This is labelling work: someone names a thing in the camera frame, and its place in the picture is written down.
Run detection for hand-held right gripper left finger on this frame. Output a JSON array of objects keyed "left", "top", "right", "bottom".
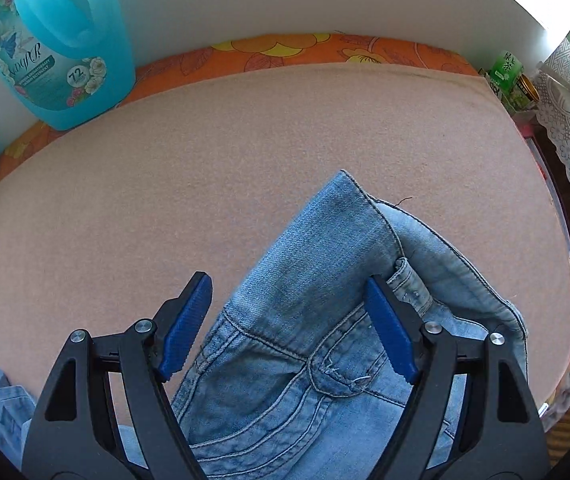
[{"left": 21, "top": 271, "right": 214, "bottom": 480}]

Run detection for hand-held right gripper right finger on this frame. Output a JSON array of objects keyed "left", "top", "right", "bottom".
[{"left": 365, "top": 274, "right": 550, "bottom": 480}]

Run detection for light blue denim pants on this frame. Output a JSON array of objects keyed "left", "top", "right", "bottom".
[{"left": 0, "top": 169, "right": 530, "bottom": 480}]

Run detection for pink blanket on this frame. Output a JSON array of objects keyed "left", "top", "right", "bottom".
[{"left": 0, "top": 62, "right": 570, "bottom": 441}]

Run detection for dark wooden table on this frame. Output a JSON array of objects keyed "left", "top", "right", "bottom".
[{"left": 539, "top": 115, "right": 570, "bottom": 263}]

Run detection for gold round tin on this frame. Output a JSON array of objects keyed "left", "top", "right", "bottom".
[{"left": 519, "top": 76, "right": 540, "bottom": 107}]

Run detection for green tea box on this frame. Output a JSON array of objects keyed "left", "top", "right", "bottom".
[{"left": 489, "top": 50, "right": 524, "bottom": 88}]

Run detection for orange floral bed sheet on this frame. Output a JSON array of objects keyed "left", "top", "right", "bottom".
[{"left": 0, "top": 32, "right": 488, "bottom": 168}]

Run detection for teal detergent bottle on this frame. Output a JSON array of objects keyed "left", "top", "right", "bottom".
[{"left": 0, "top": 0, "right": 137, "bottom": 131}]

